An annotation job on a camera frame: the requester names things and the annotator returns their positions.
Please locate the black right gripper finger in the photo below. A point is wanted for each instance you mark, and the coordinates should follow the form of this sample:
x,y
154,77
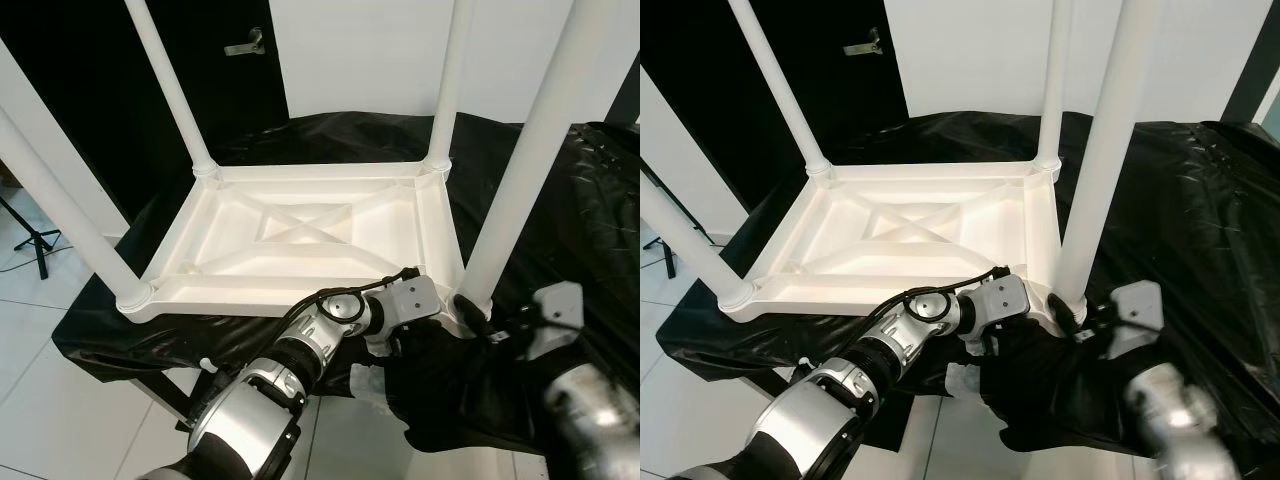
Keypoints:
x,y
1064,310
472,312

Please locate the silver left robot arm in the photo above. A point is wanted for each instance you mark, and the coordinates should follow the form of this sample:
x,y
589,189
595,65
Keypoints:
x,y
905,335
320,335

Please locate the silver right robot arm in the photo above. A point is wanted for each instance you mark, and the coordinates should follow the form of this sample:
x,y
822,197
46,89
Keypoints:
x,y
1170,410
590,420

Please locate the black plastic cover sheet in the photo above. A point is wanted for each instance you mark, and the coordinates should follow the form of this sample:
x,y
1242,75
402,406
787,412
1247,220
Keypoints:
x,y
1200,220
590,220

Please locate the black tripod stand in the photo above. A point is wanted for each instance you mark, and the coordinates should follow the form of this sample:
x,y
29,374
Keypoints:
x,y
40,245
668,255

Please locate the black door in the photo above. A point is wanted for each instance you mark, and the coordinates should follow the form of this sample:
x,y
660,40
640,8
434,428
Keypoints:
x,y
250,110
700,60

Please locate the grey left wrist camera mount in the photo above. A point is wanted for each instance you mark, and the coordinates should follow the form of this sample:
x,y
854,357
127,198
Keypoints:
x,y
410,298
1000,298

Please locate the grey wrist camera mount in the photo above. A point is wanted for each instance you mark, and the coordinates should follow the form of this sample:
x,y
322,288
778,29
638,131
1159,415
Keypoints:
x,y
1000,298
1140,305
410,298
555,310

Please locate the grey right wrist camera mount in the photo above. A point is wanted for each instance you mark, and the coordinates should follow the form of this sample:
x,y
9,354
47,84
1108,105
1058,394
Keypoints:
x,y
1140,305
555,310

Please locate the black wall pillar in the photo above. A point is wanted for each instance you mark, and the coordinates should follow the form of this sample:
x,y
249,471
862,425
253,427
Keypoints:
x,y
1260,95
630,100

